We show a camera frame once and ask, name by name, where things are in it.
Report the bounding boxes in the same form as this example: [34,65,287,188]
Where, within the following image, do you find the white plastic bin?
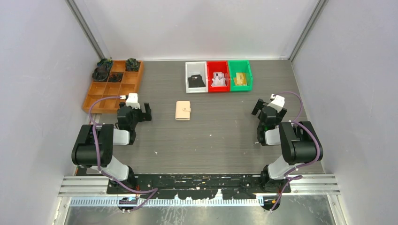
[185,61,208,94]

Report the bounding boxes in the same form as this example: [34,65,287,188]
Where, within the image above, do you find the green plastic bin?
[228,60,253,92]

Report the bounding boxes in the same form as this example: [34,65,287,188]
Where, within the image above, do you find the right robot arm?
[252,98,323,193]

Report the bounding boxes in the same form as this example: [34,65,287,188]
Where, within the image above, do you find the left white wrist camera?
[125,93,138,109]

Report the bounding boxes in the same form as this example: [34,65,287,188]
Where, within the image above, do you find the white cards in red bin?
[211,72,227,87]

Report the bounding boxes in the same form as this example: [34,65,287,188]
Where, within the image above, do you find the dark bundle top left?
[97,58,114,71]

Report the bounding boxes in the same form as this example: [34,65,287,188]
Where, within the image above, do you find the dark bundle middle centre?
[108,73,123,83]

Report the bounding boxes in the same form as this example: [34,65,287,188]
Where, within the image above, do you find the black item in white bin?
[187,74,206,88]

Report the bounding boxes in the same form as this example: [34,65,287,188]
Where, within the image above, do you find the wooden compartment tray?
[82,60,144,113]

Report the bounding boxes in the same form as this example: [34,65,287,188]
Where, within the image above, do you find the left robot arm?
[71,103,152,194]

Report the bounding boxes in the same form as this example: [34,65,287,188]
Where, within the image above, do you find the red plastic bin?
[207,60,230,92]

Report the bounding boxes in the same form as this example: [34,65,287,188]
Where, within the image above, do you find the aluminium rail frame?
[58,174,340,207]

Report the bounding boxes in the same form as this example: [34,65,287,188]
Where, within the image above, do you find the dark bundle middle left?
[92,67,109,82]

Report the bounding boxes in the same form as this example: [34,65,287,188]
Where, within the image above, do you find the dark bundle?
[108,73,123,83]
[125,58,141,72]
[97,58,114,71]
[92,67,109,82]

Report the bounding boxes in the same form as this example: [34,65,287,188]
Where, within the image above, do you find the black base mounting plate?
[107,173,292,200]

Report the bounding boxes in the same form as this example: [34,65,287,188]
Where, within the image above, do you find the dark bundle top right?
[125,58,141,72]

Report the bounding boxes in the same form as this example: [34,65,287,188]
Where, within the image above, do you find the gold card in green bin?
[233,73,247,86]

